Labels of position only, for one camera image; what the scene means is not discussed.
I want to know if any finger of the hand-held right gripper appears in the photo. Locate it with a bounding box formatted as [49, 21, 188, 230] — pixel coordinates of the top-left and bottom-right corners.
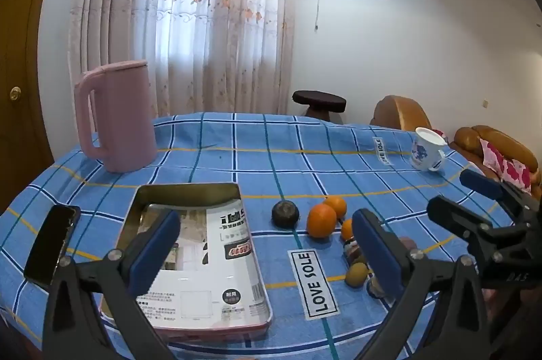
[460, 169, 542, 217]
[427, 196, 533, 264]

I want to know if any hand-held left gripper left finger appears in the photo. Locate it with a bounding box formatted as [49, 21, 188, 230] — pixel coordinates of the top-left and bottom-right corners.
[42, 210, 183, 360]

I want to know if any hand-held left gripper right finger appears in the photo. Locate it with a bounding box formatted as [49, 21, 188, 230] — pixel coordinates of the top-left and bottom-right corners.
[351, 209, 492, 360]

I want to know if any yellow-green kiwi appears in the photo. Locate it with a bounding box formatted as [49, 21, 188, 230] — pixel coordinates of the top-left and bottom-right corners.
[345, 262, 370, 287]

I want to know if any large orange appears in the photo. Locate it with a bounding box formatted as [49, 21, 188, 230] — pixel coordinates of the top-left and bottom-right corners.
[307, 204, 338, 239]

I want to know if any pink metal tin box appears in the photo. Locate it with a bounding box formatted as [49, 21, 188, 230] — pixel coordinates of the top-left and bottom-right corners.
[99, 182, 275, 344]

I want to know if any dark brown round fruit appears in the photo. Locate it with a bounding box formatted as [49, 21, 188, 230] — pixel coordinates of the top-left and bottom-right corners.
[271, 201, 300, 229]

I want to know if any pink floral cushion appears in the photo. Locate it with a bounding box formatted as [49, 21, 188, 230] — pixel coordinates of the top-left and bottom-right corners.
[478, 137, 533, 192]

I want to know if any brown leather sofa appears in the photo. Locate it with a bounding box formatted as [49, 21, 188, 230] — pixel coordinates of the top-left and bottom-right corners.
[449, 125, 542, 200]

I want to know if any white mug with blue print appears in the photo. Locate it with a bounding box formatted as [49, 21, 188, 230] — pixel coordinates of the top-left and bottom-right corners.
[410, 127, 447, 172]

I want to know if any printed paper leaflet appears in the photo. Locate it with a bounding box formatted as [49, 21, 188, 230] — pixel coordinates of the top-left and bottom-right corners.
[135, 208, 266, 321]

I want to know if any black smartphone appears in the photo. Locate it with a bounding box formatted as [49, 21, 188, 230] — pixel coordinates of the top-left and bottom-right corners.
[23, 205, 81, 285]

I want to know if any brown leather armchair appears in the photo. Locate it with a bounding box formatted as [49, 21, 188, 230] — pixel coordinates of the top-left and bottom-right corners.
[370, 95, 433, 132]

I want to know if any pink electric kettle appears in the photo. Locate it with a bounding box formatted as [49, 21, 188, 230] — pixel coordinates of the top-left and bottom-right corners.
[75, 60, 158, 173]

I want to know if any blue plaid tablecloth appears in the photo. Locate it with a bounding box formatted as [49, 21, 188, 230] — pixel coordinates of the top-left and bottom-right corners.
[0, 112, 542, 360]

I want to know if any dark round stool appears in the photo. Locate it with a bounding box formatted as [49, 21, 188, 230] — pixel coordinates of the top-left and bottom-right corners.
[292, 90, 347, 124]

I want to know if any sheer floral curtain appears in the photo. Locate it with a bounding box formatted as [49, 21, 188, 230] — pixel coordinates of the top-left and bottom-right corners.
[70, 0, 303, 120]

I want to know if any brown wooden door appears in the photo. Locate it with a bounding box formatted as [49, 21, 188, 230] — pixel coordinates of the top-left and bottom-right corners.
[0, 0, 75, 213]

